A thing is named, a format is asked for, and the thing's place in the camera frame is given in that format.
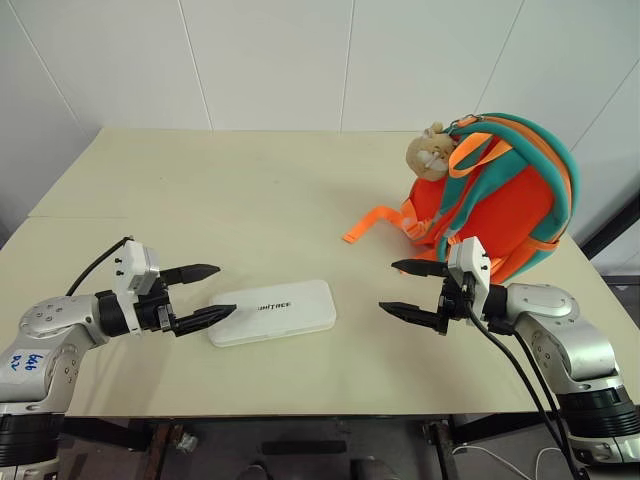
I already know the beige plush toy pendant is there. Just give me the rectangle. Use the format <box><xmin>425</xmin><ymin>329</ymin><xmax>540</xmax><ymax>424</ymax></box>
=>
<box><xmin>404</xmin><ymin>120</ymin><xmax>459</xmax><ymax>182</ymax></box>

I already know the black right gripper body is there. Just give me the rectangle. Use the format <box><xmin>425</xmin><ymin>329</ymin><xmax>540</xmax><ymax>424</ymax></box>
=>
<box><xmin>435</xmin><ymin>274</ymin><xmax>473</xmax><ymax>337</ymax></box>

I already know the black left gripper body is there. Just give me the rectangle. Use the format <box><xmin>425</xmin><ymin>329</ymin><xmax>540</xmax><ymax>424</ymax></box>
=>
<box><xmin>133</xmin><ymin>271</ymin><xmax>178</xmax><ymax>336</ymax></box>

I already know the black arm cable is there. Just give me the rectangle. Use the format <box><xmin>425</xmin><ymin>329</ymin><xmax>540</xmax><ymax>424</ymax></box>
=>
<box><xmin>64</xmin><ymin>236</ymin><xmax>135</xmax><ymax>297</ymax></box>
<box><xmin>460</xmin><ymin>283</ymin><xmax>576</xmax><ymax>480</ymax></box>
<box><xmin>512</xmin><ymin>329</ymin><xmax>594</xmax><ymax>480</ymax></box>

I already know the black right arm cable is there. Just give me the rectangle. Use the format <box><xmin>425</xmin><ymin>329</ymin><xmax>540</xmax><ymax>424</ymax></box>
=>
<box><xmin>512</xmin><ymin>329</ymin><xmax>594</xmax><ymax>480</ymax></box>
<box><xmin>460</xmin><ymin>283</ymin><xmax>576</xmax><ymax>480</ymax></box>

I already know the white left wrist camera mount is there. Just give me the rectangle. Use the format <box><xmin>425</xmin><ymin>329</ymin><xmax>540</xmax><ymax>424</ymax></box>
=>
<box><xmin>113</xmin><ymin>240</ymin><xmax>162</xmax><ymax>334</ymax></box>

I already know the white rectangular case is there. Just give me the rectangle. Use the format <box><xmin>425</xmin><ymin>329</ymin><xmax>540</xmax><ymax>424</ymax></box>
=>
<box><xmin>206</xmin><ymin>278</ymin><xmax>338</xmax><ymax>349</ymax></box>

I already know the orange and teal backpack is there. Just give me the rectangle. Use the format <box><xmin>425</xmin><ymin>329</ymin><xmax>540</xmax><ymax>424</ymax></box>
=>
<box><xmin>340</xmin><ymin>113</ymin><xmax>576</xmax><ymax>290</ymax></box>

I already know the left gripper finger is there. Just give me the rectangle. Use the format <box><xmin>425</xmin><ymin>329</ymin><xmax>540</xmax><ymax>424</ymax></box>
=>
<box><xmin>161</xmin><ymin>262</ymin><xmax>222</xmax><ymax>288</ymax></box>
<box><xmin>174</xmin><ymin>303</ymin><xmax>237</xmax><ymax>338</ymax></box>

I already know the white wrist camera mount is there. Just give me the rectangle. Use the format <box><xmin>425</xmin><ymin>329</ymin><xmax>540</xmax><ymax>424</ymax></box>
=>
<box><xmin>113</xmin><ymin>240</ymin><xmax>162</xmax><ymax>334</ymax></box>
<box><xmin>445</xmin><ymin>236</ymin><xmax>494</xmax><ymax>322</ymax></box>

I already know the black metal stand post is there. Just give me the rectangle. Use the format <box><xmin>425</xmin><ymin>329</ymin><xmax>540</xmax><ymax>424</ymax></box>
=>
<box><xmin>581</xmin><ymin>172</ymin><xmax>640</xmax><ymax>262</ymax></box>

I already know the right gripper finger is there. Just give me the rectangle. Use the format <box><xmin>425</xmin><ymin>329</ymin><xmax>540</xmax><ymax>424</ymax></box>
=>
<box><xmin>390</xmin><ymin>258</ymin><xmax>452</xmax><ymax>280</ymax></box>
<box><xmin>377</xmin><ymin>300</ymin><xmax>443</xmax><ymax>332</ymax></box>

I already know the white floor cable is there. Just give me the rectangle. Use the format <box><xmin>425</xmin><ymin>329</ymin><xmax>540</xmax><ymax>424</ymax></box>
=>
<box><xmin>451</xmin><ymin>443</ymin><xmax>569</xmax><ymax>480</ymax></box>

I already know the dark metal table frame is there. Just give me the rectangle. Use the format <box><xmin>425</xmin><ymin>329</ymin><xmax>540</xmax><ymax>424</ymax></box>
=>
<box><xmin>58</xmin><ymin>409</ymin><xmax>569</xmax><ymax>480</ymax></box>

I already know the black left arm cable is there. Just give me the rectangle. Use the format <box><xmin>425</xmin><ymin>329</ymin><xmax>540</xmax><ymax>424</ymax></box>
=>
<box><xmin>64</xmin><ymin>236</ymin><xmax>135</xmax><ymax>297</ymax></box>

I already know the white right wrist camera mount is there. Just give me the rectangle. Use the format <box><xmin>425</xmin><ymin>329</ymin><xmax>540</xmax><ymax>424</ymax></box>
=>
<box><xmin>445</xmin><ymin>236</ymin><xmax>494</xmax><ymax>322</ymax></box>

